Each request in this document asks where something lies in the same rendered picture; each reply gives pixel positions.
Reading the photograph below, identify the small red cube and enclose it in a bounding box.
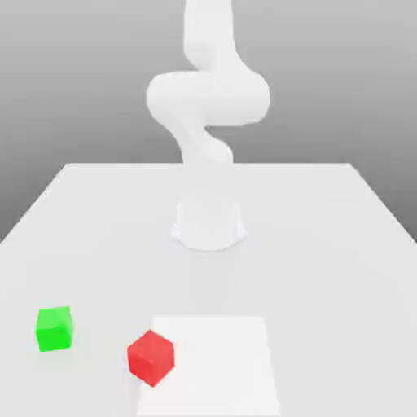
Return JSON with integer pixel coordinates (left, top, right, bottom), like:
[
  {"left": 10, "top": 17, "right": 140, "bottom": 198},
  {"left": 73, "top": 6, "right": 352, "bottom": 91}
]
[{"left": 126, "top": 329, "right": 176, "bottom": 388}]

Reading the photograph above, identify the small green cube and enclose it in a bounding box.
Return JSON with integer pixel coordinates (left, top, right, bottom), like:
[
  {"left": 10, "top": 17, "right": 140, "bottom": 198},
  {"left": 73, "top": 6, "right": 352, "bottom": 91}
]
[{"left": 34, "top": 305, "right": 75, "bottom": 353}]

